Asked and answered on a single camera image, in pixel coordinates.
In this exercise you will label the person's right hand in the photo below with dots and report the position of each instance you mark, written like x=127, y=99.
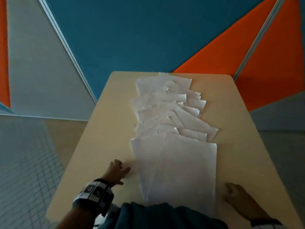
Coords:
x=240, y=200

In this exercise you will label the silver partition post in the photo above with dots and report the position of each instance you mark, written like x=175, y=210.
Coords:
x=259, y=38
x=68, y=48

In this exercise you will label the person's left hand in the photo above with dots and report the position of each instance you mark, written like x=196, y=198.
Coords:
x=114, y=172

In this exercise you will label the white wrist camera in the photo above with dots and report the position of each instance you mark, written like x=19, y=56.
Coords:
x=98, y=223

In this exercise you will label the stack of white papers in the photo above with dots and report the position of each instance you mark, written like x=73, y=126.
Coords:
x=181, y=169

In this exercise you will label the person's teal clothing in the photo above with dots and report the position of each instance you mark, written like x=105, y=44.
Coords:
x=162, y=217

